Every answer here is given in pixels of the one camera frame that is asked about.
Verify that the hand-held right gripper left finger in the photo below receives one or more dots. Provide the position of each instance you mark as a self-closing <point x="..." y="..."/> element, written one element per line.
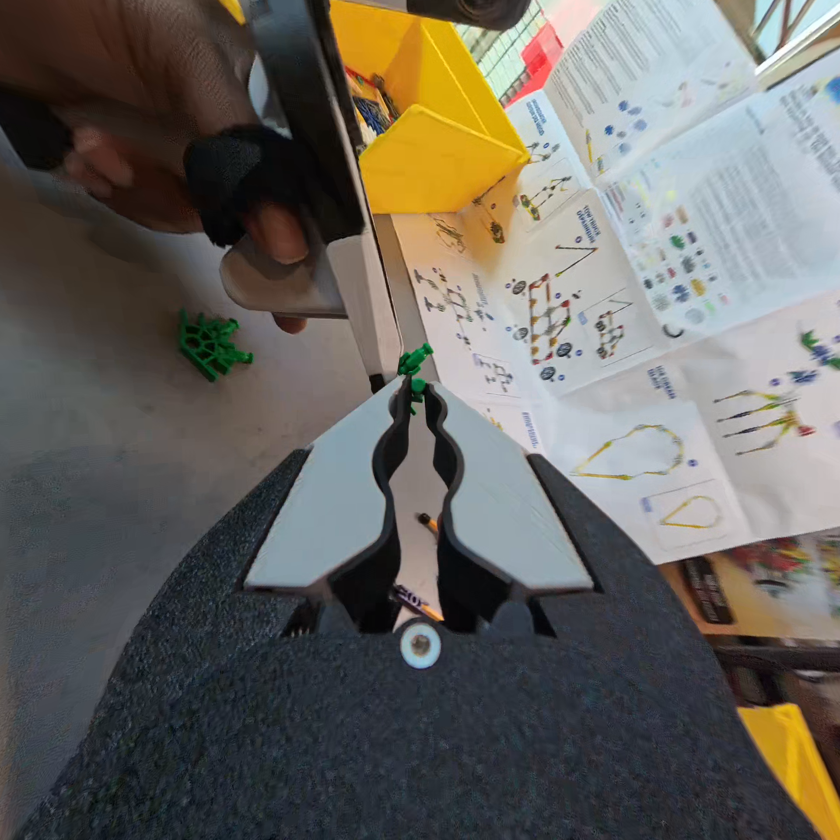
<point x="315" y="518"/>

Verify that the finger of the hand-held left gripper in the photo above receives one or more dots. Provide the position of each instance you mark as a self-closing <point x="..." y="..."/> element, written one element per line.
<point x="367" y="295"/>

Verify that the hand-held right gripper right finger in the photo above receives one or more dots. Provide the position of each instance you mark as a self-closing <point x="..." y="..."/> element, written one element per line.
<point x="518" y="518"/>

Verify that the pile of toy pieces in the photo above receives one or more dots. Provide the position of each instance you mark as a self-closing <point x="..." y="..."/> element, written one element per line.
<point x="374" y="108"/>

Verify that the green and blue toy assembly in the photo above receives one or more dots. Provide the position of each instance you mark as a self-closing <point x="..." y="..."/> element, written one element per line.
<point x="413" y="359"/>

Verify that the multicoloured toy hand assembly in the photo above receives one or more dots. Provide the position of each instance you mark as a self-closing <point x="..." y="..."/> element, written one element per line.
<point x="428" y="523"/>

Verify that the yellow divided plastic bin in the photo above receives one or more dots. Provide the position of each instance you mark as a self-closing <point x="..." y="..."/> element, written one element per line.
<point x="433" y="164"/>

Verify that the green toy connector with rods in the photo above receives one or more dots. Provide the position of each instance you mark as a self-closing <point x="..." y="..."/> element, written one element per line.
<point x="208" y="344"/>

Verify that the grey desk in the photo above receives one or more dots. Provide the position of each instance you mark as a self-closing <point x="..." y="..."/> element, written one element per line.
<point x="98" y="459"/>

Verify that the person's left hand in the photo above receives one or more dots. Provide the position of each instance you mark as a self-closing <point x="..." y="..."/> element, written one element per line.
<point x="131" y="65"/>

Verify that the rack of small parts drawers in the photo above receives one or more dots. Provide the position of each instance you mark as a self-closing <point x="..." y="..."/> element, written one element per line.
<point x="531" y="52"/>

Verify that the yellow toy set box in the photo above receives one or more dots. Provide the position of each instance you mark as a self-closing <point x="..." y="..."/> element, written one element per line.
<point x="774" y="590"/>

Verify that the white toy instruction sheet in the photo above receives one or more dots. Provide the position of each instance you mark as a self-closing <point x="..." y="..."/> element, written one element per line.
<point x="656" y="229"/>

